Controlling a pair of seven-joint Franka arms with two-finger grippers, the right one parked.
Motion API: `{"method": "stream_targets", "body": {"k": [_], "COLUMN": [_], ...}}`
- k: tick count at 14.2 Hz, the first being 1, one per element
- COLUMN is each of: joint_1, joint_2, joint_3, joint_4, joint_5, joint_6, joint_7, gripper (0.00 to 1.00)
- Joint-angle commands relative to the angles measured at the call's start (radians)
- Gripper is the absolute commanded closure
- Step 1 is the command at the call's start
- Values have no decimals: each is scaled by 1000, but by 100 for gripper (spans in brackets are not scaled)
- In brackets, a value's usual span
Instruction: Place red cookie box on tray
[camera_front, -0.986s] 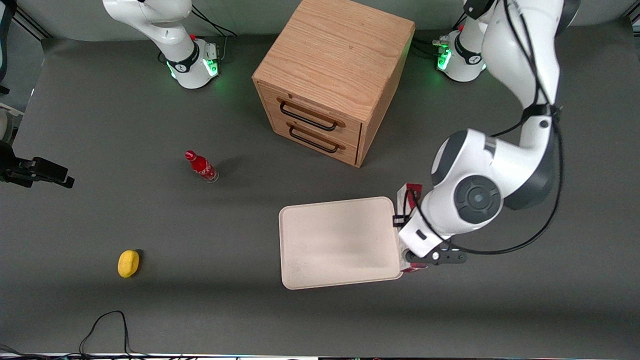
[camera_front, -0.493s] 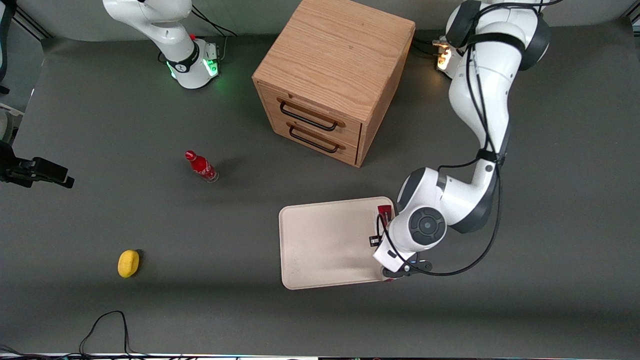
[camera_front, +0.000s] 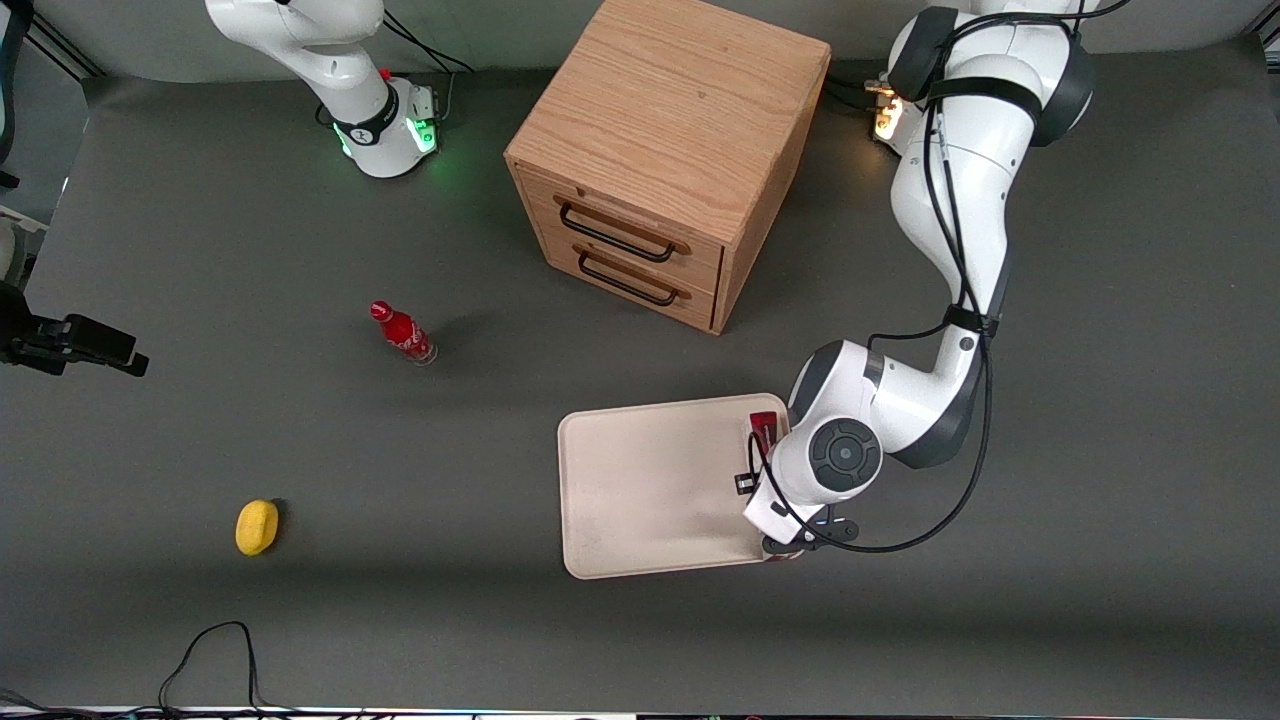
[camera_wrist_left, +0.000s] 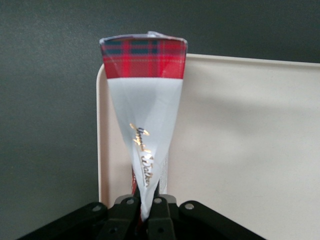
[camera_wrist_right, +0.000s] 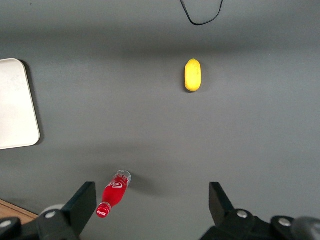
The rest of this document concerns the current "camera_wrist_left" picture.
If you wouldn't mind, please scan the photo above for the beige rectangular tray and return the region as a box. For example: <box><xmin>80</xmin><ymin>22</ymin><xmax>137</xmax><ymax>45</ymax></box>
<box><xmin>95</xmin><ymin>52</ymin><xmax>320</xmax><ymax>210</ymax></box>

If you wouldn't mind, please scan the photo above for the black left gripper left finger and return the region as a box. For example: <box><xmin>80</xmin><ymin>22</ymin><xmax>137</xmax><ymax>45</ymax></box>
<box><xmin>16</xmin><ymin>195</ymin><xmax>142</xmax><ymax>240</ymax></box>

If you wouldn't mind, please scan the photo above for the red tartan cookie box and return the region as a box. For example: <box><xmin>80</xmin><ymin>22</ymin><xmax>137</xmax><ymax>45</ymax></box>
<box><xmin>98</xmin><ymin>30</ymin><xmax>189</xmax><ymax>224</ymax></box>

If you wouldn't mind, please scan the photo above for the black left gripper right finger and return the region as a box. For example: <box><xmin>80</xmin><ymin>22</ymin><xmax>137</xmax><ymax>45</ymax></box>
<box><xmin>145</xmin><ymin>195</ymin><xmax>297</xmax><ymax>240</ymax></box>

